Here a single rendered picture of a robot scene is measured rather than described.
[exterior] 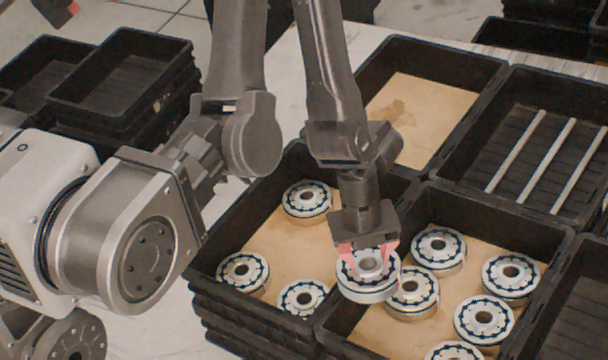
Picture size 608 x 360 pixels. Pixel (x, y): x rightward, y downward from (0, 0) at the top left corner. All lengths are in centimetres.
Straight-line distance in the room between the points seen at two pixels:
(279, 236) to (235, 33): 79
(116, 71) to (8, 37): 146
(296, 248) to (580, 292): 53
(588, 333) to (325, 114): 64
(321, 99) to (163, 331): 80
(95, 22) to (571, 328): 309
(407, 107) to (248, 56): 100
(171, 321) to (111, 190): 94
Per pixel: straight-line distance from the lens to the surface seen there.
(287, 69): 237
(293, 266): 167
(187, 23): 401
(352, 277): 135
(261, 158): 99
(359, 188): 121
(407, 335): 155
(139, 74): 288
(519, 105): 198
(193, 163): 93
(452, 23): 372
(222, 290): 154
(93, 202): 89
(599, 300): 161
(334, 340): 143
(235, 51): 100
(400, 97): 201
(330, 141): 117
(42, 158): 93
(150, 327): 183
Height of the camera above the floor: 208
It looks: 43 degrees down
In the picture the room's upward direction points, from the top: 11 degrees counter-clockwise
